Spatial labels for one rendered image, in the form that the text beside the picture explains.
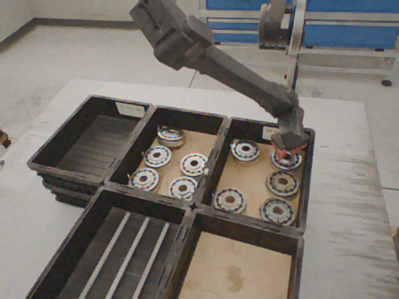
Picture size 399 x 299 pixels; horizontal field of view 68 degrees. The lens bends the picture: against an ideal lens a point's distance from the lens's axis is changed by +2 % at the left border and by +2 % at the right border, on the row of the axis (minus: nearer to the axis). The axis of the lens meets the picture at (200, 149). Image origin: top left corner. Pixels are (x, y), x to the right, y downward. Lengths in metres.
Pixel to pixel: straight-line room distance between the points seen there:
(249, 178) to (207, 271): 0.34
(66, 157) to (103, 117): 0.24
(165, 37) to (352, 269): 0.85
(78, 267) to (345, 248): 0.81
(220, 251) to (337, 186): 0.55
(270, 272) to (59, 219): 0.78
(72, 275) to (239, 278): 0.46
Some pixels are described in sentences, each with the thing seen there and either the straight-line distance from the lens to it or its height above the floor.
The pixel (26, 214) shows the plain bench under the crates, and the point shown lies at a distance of 1.33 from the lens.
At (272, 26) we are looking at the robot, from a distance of 1.15.
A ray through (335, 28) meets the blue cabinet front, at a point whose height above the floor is 0.48.
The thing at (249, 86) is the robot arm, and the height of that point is 1.21.
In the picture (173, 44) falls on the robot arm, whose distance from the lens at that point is 0.60.
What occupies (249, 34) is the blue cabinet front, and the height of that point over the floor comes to 0.41.
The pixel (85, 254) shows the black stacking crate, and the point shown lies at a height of 0.83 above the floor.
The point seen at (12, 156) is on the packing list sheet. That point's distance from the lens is 1.59.
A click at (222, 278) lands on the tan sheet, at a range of 0.86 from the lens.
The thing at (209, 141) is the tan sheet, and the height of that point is 0.83.
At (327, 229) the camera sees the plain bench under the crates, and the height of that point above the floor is 0.70.
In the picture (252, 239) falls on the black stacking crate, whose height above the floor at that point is 0.86.
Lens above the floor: 1.64
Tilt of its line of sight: 47 degrees down
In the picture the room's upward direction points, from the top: 6 degrees counter-clockwise
